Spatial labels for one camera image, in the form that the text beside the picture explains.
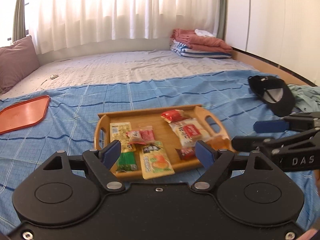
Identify green snack packet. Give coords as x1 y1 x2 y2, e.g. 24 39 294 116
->
116 152 138 173

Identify green drape curtain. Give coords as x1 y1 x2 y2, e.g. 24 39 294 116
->
12 0 26 42

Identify red plastic tray lid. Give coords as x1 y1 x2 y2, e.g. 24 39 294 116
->
0 95 50 134

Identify teal garment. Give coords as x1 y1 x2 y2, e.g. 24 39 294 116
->
288 84 320 113

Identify small pink white candy packet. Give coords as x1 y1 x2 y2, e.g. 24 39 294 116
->
126 130 146 145

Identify orange jelly cup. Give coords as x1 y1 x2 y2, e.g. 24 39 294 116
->
207 135 233 151

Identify wooden serving tray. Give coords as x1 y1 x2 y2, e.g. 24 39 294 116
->
93 103 237 181

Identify dark red snack packet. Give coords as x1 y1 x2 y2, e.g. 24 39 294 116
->
176 147 196 161

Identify black baseball cap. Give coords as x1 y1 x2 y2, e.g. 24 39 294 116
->
248 75 296 117

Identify white wardrobe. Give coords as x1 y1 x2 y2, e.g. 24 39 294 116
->
225 0 319 85

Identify purple pillow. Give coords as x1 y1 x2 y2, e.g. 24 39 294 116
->
0 36 40 94

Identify blue checked bed sheet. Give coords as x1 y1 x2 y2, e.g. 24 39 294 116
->
0 69 320 235

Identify gold foil snack packet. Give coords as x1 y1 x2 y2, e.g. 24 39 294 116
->
110 122 136 153

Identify white quilted mattress pad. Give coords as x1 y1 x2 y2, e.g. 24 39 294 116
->
1 50 253 99

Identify white cloth on blankets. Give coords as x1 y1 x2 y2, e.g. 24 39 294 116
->
194 29 215 37

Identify small white charger cable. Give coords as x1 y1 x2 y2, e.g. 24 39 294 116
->
39 73 60 87

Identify peach picture snack packet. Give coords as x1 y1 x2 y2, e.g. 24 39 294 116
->
139 141 175 180

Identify folded blue striped blanket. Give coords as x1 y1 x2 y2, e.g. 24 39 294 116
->
170 40 232 59

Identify white sheer curtain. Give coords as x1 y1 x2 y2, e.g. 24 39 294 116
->
26 0 219 54

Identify small pink snack packet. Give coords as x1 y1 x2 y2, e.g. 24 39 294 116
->
139 126 156 144

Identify folded salmon blanket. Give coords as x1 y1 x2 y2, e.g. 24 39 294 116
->
171 29 233 54

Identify red biscuit packet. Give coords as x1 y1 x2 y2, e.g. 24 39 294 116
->
161 109 189 124

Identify white flower cake packet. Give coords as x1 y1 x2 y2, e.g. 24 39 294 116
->
169 118 211 148

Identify wooden bed frame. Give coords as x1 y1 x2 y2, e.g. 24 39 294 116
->
232 48 316 87

